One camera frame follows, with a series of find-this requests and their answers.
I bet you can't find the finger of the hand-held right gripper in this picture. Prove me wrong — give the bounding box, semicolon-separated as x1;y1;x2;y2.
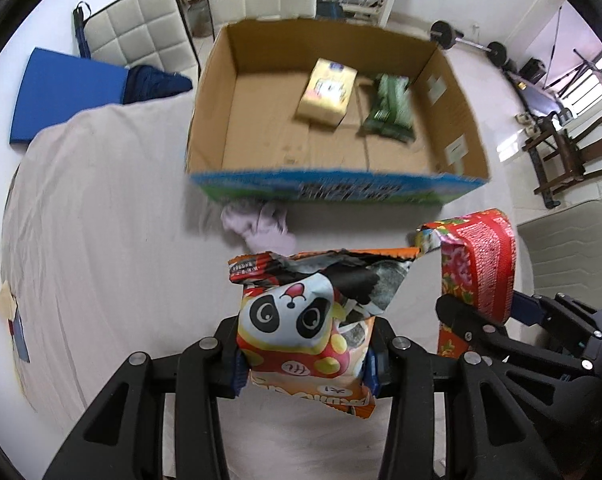
512;288;602;361
434;294;599;378

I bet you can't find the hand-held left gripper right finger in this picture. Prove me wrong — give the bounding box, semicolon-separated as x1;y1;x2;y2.
365;317;567;480

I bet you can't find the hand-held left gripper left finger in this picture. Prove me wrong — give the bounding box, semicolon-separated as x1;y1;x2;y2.
45;316;247;480

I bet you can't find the red floral snack packet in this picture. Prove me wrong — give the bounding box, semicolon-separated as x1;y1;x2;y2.
414;208;518;361

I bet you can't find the panda print snack bag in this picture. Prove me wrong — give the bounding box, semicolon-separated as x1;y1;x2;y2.
227;246;421;420

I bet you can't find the cardboard box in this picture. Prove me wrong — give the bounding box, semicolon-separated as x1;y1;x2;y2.
183;19;492;208

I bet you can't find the white plastic chair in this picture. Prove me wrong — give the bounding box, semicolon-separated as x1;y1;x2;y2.
515;199;602;313

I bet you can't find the crumpled lilac cloth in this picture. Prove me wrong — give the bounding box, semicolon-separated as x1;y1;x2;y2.
220;203;298;254

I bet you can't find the dark wooden chair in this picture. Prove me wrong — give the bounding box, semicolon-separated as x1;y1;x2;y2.
521;115;602;210

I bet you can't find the beige table cloth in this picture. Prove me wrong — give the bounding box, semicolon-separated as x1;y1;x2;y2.
1;102;482;480

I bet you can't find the black exercise bench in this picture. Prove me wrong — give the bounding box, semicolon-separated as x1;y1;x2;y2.
501;58;574;123

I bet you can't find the green snack packet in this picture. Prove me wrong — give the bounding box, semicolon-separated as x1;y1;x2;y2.
357;73;416;145

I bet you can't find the beige paper scrap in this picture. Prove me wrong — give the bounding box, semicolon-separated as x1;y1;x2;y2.
0;282;18;322

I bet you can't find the black tripod stand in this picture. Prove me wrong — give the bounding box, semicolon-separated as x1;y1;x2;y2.
544;5;602;97

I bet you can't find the yellow tissue pack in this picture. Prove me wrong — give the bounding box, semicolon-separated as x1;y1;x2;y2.
295;57;359;128

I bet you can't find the black barbell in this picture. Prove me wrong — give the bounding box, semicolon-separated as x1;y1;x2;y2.
429;20;510;69

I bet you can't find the dark blue jacket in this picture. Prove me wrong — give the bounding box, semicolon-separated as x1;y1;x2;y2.
122;64;195;107

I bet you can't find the blue foam mat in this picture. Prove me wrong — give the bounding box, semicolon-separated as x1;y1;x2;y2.
10;47;132;149

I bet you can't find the blue bag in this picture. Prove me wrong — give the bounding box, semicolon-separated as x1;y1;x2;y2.
316;0;346;22

